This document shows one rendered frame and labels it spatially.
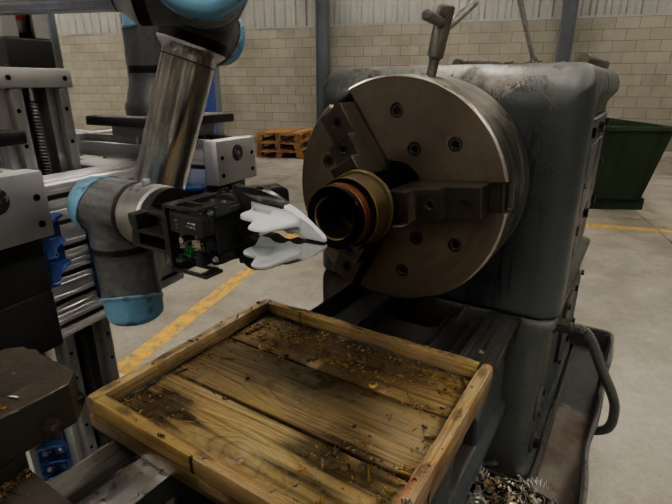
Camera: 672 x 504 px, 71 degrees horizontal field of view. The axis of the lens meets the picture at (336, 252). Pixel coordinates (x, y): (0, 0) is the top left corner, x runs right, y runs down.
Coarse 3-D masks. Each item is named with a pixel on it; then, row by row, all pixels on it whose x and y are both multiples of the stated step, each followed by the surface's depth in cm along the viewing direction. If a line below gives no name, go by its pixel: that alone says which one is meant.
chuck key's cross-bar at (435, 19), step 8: (472, 0) 77; (464, 8) 71; (472, 8) 74; (424, 16) 52; (432, 16) 52; (440, 16) 56; (456, 16) 67; (464, 16) 70; (440, 24) 57; (456, 24) 66
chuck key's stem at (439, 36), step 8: (440, 8) 59; (448, 8) 59; (448, 16) 59; (448, 24) 60; (432, 32) 60; (440, 32) 60; (448, 32) 60; (432, 40) 61; (440, 40) 60; (432, 48) 61; (440, 48) 61; (432, 56) 61; (440, 56) 61; (432, 64) 62; (432, 72) 62
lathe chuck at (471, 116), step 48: (384, 96) 62; (432, 96) 59; (480, 96) 63; (384, 144) 64; (432, 144) 61; (480, 144) 58; (384, 240) 69; (432, 240) 65; (480, 240) 61; (384, 288) 71; (432, 288) 67
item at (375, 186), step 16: (352, 176) 56; (368, 176) 57; (320, 192) 54; (336, 192) 53; (352, 192) 52; (368, 192) 54; (384, 192) 56; (320, 208) 57; (336, 208) 60; (352, 208) 52; (368, 208) 53; (384, 208) 55; (320, 224) 56; (336, 224) 60; (352, 224) 60; (368, 224) 53; (384, 224) 56; (336, 240) 55; (352, 240) 53; (368, 240) 56
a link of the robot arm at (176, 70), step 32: (160, 32) 63; (192, 32) 62; (224, 32) 64; (160, 64) 65; (192, 64) 64; (160, 96) 65; (192, 96) 66; (160, 128) 66; (192, 128) 68; (160, 160) 67
